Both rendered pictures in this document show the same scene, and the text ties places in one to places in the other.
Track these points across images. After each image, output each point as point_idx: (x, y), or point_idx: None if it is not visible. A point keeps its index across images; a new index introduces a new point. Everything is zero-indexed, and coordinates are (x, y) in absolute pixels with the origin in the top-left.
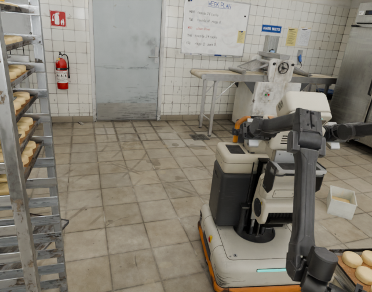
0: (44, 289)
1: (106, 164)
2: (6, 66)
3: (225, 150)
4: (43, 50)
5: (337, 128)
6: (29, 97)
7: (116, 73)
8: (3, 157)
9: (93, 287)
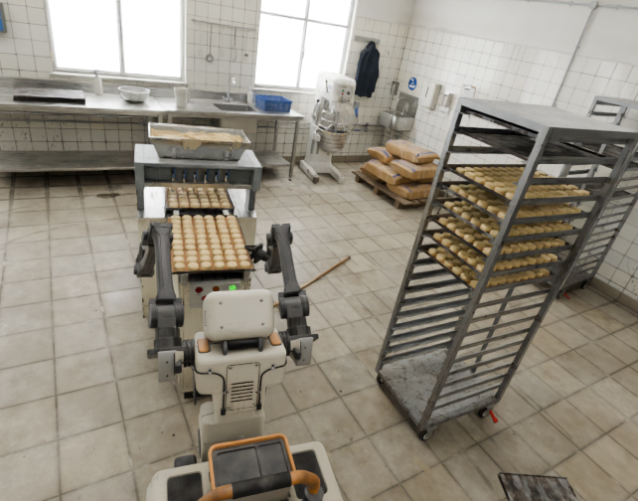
0: (464, 472)
1: None
2: (432, 188)
3: (325, 462)
4: (499, 230)
5: (183, 321)
6: (484, 252)
7: None
8: (434, 234)
9: (422, 484)
